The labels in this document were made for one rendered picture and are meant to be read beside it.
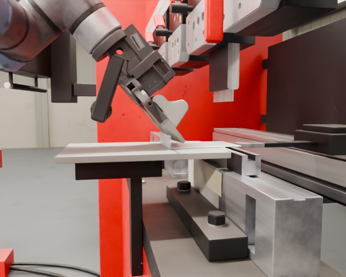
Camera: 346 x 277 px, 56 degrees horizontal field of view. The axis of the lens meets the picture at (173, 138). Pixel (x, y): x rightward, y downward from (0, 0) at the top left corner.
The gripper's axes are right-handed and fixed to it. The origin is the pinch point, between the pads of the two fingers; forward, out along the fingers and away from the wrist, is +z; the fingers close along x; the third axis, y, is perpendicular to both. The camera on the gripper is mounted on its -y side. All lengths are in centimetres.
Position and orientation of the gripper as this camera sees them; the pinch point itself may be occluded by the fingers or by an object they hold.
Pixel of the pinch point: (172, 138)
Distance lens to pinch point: 59.2
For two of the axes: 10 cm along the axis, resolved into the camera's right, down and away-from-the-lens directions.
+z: 6.4, 7.5, 2.0
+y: 7.5, -6.6, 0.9
